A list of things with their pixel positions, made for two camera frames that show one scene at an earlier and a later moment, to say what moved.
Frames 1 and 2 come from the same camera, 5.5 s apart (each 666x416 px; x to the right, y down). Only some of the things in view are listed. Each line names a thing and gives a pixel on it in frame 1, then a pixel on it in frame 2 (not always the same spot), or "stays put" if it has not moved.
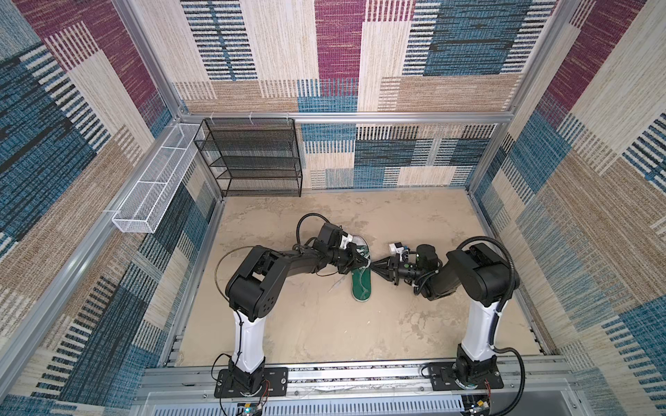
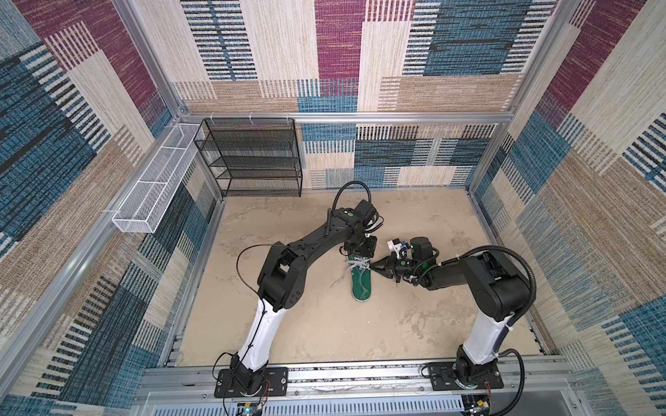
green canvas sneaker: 362,278 stays put
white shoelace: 366,266 stays put
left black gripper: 352,263 -> 368,251
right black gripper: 390,268 stays put
